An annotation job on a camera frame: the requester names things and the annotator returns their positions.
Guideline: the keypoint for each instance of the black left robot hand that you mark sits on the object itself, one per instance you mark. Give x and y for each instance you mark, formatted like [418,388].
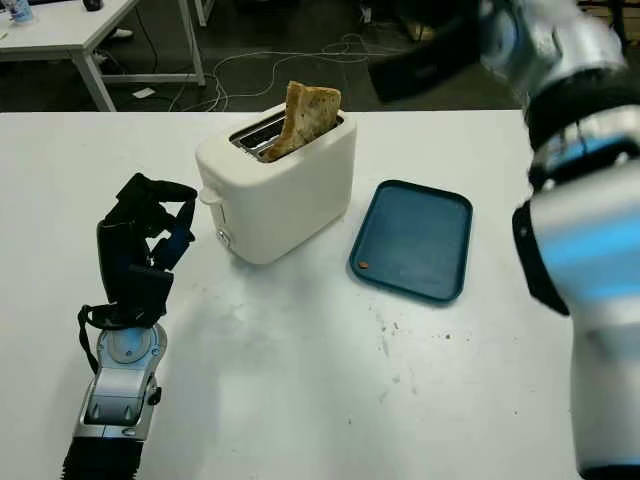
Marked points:
[112,250]

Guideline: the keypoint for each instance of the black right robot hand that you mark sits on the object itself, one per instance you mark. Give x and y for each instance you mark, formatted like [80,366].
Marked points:
[430,70]

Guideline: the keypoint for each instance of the white toaster lever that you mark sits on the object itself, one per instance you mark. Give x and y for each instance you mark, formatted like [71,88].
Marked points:
[211,196]

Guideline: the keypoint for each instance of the brown bread slice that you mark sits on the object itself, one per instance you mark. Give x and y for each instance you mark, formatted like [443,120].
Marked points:
[307,117]

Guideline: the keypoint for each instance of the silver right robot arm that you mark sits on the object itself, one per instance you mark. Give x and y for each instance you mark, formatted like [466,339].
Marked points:
[590,250]

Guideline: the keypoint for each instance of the round white toaster knob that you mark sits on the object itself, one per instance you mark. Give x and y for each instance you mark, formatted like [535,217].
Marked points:
[224,239]

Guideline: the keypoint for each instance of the teal plastic tray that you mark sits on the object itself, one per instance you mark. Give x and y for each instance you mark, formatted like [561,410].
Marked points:
[415,245]

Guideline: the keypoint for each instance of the cream white toaster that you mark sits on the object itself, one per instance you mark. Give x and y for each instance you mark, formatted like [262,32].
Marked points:
[290,200]

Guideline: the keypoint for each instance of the white paper scrap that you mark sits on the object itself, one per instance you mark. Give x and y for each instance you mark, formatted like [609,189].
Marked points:
[143,93]

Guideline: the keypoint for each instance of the white shoe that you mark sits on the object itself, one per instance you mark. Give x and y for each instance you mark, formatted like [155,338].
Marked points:
[122,33]

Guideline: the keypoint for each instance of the white office desk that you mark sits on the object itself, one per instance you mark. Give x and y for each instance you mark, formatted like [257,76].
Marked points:
[55,35]

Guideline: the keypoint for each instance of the small black desk object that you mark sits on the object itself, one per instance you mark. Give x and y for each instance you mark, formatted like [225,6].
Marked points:
[92,4]

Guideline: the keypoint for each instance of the blue printed cup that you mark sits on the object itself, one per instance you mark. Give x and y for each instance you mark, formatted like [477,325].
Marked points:
[22,10]

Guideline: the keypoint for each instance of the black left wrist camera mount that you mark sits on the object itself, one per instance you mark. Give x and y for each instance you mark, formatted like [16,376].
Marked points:
[150,295]

